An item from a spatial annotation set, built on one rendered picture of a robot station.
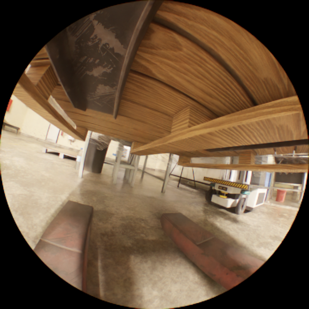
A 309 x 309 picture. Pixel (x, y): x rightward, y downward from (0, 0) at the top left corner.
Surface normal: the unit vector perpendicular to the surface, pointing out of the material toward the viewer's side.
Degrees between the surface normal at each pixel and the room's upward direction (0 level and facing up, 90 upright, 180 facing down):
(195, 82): 178
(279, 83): 178
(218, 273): 90
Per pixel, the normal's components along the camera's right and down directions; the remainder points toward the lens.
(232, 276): -0.90, -0.24
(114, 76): -0.20, 0.97
